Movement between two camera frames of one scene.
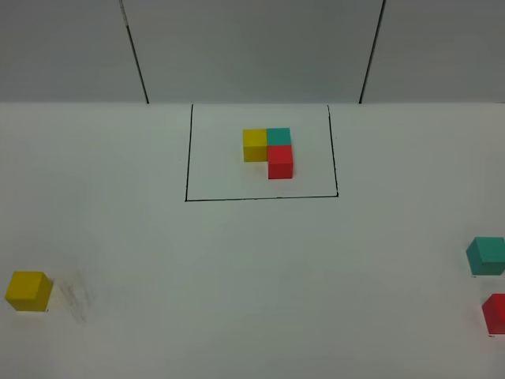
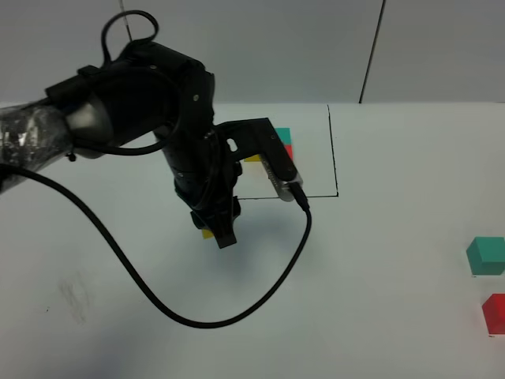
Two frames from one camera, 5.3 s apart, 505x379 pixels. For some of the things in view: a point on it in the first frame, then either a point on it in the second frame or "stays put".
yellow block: (29, 291) → (207, 234)
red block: (494, 313) stays put
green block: (486, 256) stays put
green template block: (278, 136) stays put
